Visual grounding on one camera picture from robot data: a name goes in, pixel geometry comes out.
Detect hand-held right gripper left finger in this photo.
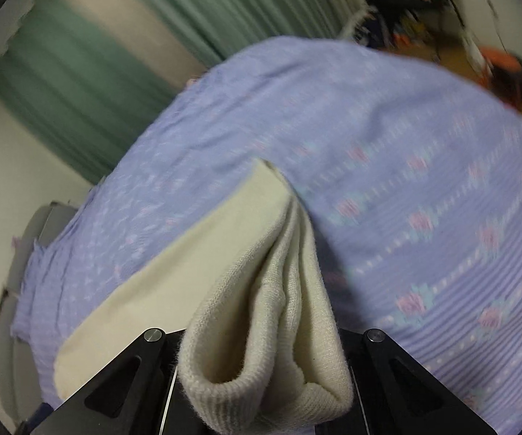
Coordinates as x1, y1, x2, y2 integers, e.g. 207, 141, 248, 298
30, 326, 189, 435

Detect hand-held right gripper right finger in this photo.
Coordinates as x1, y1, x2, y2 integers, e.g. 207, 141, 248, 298
315, 326, 500, 435

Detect cream pants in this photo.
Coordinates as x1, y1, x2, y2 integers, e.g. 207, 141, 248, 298
54, 158, 356, 433

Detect grey padded headboard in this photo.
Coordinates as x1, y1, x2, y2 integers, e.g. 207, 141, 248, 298
0, 202, 78, 418

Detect purple floral bedspread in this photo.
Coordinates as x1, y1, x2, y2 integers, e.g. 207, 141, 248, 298
11, 35, 522, 435

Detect green curtain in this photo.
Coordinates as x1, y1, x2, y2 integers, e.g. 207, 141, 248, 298
0, 0, 180, 186
107, 0, 361, 62

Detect orange stool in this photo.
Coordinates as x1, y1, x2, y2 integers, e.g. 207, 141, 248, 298
476, 45, 522, 87

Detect pile of toys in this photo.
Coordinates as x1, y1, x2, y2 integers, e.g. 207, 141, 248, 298
343, 7, 429, 50

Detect beige sheer curtain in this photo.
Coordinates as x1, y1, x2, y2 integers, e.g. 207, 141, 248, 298
39, 0, 225, 78

